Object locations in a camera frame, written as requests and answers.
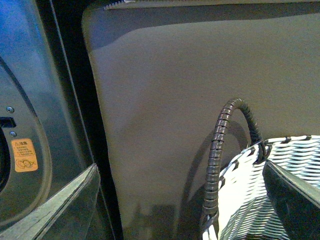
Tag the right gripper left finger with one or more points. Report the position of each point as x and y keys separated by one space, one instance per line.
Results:
x=67 y=215

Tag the dark wrapped basket handle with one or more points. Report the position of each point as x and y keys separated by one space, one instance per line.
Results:
x=210 y=207

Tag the black and white woven basket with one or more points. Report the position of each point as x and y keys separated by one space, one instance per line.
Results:
x=244 y=209

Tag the silver front-load washing machine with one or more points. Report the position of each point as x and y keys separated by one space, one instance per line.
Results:
x=47 y=94

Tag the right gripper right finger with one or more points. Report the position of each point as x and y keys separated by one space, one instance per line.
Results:
x=295 y=201

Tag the orange warning sticker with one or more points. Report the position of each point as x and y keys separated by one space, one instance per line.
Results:
x=24 y=154

